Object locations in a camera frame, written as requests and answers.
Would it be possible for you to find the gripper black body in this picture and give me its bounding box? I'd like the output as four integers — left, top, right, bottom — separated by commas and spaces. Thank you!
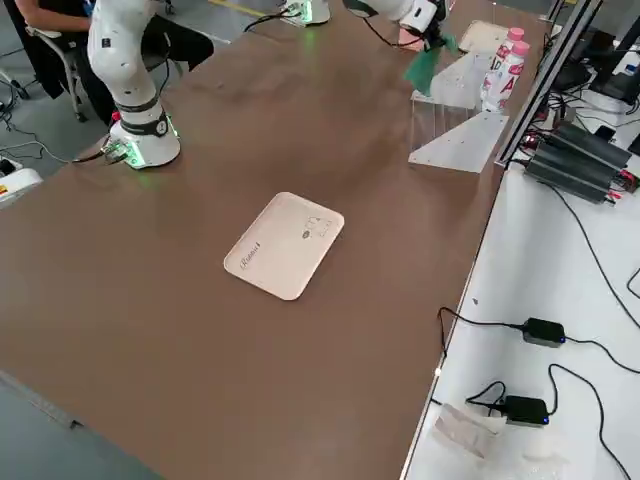
424, 0, 450, 39

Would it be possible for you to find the green cloth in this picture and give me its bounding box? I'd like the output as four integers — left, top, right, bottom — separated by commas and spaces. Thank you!
403, 33, 460, 97

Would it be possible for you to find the pink plastic basket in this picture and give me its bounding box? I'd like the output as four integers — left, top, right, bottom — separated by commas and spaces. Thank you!
396, 24, 427, 52

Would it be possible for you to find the pink cap milk bottle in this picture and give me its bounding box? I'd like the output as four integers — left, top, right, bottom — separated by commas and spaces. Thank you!
487, 25, 526, 91
480, 40, 532, 114

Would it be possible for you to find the clear acrylic shelf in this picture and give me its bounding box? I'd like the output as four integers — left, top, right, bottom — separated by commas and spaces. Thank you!
407, 47, 511, 175

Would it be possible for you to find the cream rabbit print tray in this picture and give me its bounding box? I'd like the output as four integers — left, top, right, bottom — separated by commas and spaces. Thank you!
457, 19, 512, 55
222, 191, 347, 303

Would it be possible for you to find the black monitor stand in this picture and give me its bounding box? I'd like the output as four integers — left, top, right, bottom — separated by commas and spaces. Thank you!
589, 29, 640, 106

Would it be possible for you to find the black finned power supply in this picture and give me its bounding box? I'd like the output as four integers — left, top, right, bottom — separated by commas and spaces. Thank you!
523, 142, 619, 205
553, 121, 634, 174

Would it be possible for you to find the white desk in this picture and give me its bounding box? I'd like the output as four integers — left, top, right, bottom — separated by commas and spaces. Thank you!
399, 89, 640, 480

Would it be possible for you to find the black power adapter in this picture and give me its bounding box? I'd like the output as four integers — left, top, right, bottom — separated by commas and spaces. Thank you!
503, 394, 550, 429
522, 317, 567, 349

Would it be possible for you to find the grey metal chair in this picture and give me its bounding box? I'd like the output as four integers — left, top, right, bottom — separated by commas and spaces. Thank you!
24, 22, 184, 124

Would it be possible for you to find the person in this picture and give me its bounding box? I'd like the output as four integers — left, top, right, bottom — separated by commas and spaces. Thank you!
12, 0, 216, 126

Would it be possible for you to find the clear plastic wrapper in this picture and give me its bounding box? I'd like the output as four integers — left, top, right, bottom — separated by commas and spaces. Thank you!
431, 402, 504, 460

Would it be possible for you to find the white box with orange label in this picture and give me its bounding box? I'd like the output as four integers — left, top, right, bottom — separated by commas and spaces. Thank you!
0, 167, 44, 211

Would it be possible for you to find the grey wrist camera housing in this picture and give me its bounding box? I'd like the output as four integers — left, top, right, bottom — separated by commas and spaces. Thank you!
399, 0, 439, 32

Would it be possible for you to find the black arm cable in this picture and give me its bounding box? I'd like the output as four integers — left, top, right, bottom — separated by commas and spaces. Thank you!
359, 9, 426, 49

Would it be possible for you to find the aluminium frame post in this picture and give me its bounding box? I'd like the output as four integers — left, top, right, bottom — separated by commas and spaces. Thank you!
493, 0, 604, 167

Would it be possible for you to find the black base cable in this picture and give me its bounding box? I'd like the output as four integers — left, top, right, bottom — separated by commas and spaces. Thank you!
0, 139, 126, 166
243, 7, 301, 34

